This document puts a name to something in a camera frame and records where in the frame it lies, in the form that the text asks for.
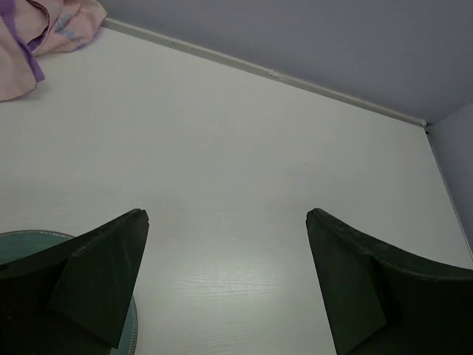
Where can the teal ceramic plate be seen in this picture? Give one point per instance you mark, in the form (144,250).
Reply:
(18,244)

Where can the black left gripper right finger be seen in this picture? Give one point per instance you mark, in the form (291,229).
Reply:
(380,299)

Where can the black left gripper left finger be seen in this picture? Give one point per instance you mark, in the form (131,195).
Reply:
(73,298)

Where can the pink cloth placemat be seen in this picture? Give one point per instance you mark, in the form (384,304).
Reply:
(30,29)

